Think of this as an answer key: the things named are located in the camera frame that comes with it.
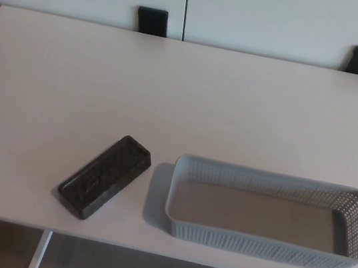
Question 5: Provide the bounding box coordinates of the dark grey whiteboard eraser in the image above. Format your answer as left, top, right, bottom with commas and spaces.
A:
53, 125, 157, 230

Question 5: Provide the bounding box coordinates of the grey perforated plastic basket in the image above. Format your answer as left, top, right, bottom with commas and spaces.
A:
160, 151, 358, 268

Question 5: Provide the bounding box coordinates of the white cabinet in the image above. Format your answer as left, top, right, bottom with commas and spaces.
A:
0, 0, 358, 78

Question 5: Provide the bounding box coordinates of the white metal desk leg frame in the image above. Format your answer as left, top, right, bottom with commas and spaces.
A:
26, 227, 55, 268

